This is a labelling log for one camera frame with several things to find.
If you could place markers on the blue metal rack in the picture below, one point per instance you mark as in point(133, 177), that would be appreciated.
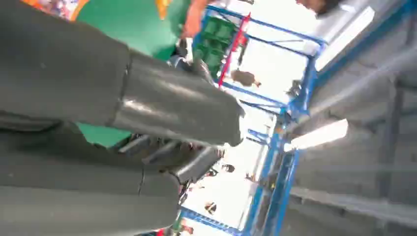
point(280, 182)
point(306, 84)

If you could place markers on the green table mat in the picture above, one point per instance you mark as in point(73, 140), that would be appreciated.
point(137, 22)

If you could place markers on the white ceiling light panel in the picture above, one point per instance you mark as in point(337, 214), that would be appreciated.
point(319, 135)
point(342, 39)

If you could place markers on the green plastic crate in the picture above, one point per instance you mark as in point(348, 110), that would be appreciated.
point(215, 35)

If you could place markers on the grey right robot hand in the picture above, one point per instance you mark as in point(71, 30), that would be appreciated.
point(65, 71)

